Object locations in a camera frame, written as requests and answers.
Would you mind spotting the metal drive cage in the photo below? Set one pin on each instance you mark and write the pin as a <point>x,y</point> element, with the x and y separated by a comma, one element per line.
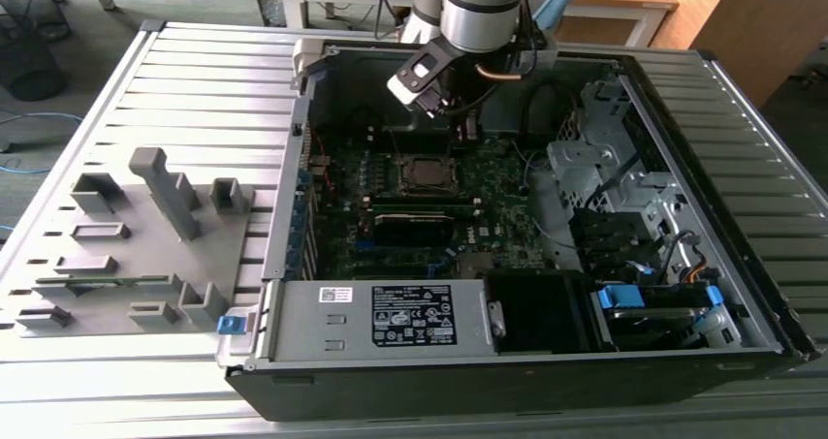
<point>576,155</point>

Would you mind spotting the silver CPU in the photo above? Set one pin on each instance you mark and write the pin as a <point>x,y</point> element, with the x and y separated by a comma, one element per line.
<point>427,170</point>

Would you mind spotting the hard disk in blue carrier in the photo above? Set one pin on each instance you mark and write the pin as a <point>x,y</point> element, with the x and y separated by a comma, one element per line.
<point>621,297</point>

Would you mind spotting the black waste bin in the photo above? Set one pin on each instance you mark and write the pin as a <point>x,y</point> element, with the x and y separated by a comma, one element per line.
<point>35,71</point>

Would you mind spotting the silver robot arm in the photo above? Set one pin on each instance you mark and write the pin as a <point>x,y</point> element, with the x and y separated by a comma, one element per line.
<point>482,17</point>

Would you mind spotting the black plastic drive bay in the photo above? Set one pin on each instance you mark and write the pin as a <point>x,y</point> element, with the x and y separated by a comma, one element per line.
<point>608,235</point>

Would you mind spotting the grey parts rack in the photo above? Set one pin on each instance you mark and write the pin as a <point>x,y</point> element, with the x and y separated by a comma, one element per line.
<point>148,245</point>

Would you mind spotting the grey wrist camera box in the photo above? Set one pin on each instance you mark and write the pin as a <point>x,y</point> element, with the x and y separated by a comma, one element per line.
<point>537,58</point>

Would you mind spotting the blue case latch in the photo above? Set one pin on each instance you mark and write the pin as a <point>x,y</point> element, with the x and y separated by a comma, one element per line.
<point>233,325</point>

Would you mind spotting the green motherboard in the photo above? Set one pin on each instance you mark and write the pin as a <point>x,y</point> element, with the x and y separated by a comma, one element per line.
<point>510,216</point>

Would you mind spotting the pale blue teach pendant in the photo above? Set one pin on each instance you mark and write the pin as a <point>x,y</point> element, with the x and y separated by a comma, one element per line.
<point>550,8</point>

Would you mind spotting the black PC case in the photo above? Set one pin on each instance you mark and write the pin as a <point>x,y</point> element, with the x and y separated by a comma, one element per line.
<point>453,390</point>

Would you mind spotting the grey power supply unit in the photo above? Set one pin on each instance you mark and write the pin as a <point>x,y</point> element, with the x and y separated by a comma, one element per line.
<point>349,322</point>

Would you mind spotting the CPU socket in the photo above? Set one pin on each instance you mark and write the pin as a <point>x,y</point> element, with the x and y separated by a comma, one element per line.
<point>401,190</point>

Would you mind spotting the brown chipset heatsink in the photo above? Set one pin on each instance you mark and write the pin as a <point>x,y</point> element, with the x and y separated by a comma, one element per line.
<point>476,264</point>

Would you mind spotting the wooden cabinet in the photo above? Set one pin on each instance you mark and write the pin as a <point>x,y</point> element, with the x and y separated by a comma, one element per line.
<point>763,22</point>

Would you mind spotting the black graphics card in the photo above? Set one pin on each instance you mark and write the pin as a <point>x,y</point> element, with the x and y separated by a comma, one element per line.
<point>414,230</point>

